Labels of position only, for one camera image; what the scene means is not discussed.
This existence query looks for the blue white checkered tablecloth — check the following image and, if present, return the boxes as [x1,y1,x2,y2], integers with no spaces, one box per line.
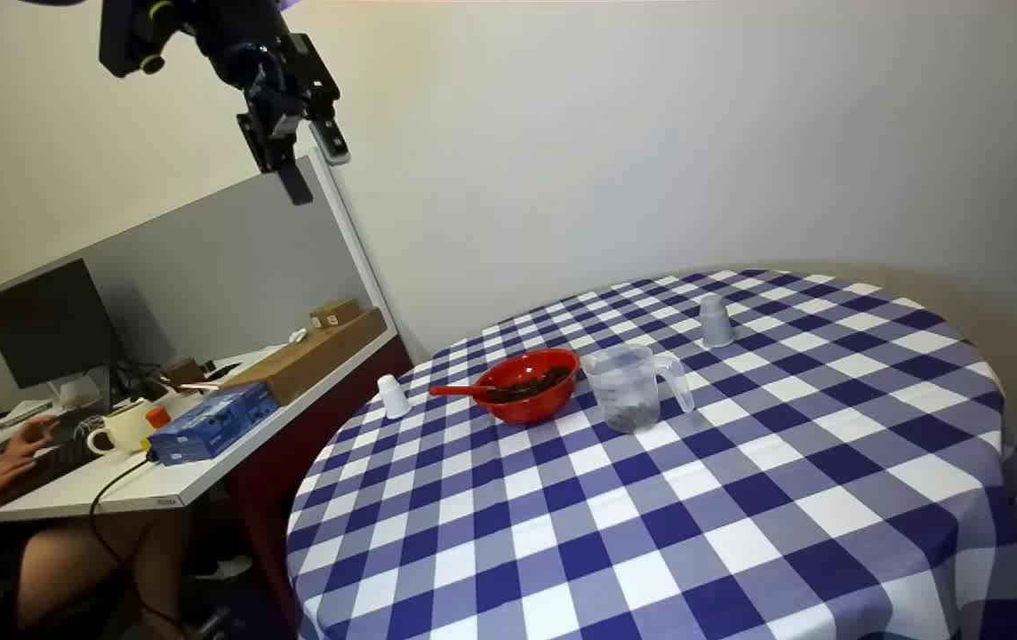
[285,271,1017,640]

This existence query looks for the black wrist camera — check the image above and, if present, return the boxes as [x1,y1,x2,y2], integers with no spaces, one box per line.
[98,0,189,77]

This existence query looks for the red plastic bowl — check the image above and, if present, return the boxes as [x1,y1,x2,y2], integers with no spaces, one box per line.
[483,347,581,426]

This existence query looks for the red plastic spoon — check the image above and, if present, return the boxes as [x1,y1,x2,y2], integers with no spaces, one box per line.
[432,385,500,399]

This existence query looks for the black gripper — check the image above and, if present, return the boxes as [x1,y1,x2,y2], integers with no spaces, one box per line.
[193,0,351,207]

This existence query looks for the grey desk partition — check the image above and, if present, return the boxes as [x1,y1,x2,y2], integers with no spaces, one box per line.
[0,160,373,361]

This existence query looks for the black desk cable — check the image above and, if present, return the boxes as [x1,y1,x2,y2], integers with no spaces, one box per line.
[87,451,193,636]

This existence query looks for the brown cardboard box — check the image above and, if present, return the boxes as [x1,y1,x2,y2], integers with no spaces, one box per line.
[224,297,388,405]

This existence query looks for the coffee beans in bowl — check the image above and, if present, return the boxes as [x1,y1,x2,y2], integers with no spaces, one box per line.
[500,365,569,402]

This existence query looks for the blue box on desk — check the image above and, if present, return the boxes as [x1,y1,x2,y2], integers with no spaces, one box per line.
[151,385,279,464]

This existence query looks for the clear plastic measuring jug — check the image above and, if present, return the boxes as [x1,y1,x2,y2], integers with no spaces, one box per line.
[583,346,697,434]

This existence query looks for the person's bare leg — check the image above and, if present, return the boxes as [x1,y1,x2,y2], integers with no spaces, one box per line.
[13,511,189,640]

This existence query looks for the white office desk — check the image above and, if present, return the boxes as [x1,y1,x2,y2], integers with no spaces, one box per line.
[0,329,396,524]

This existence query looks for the small clear plastic cup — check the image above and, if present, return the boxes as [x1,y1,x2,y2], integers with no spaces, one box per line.
[701,295,731,347]

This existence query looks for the white upside-down paper cup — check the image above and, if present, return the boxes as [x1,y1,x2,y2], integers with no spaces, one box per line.
[378,373,409,420]

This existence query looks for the white mug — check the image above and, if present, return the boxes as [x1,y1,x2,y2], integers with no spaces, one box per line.
[87,405,154,456]

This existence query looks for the black computer monitor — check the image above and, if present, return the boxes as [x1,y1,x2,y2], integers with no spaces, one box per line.
[0,258,119,387]

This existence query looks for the person's hand at keyboard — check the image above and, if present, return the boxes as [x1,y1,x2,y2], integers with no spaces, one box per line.
[0,420,55,473]

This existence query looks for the black keyboard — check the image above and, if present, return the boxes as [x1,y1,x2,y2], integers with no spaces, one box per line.
[0,411,98,503]

